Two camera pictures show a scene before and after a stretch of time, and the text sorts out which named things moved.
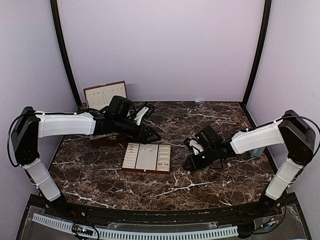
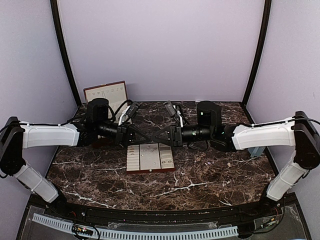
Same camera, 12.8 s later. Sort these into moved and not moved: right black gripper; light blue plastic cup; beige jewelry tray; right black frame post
Moved: right black gripper
Not moved: beige jewelry tray; right black frame post; light blue plastic cup
